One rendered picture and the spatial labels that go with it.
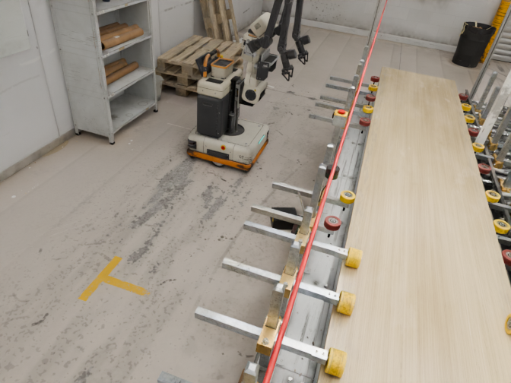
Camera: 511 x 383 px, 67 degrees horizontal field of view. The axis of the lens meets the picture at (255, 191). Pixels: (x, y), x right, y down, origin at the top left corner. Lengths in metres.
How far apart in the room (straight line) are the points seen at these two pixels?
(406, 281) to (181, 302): 1.45
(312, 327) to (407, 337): 0.45
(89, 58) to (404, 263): 3.14
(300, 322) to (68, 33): 3.15
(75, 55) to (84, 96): 0.38
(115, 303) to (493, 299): 2.06
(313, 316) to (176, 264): 1.28
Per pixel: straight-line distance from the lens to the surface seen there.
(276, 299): 1.26
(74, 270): 2.94
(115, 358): 2.48
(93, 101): 4.10
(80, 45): 3.95
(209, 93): 3.54
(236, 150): 3.62
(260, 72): 3.45
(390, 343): 1.55
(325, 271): 2.07
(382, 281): 1.73
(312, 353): 1.37
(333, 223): 1.91
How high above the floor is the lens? 2.10
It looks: 37 degrees down
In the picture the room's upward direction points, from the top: 7 degrees clockwise
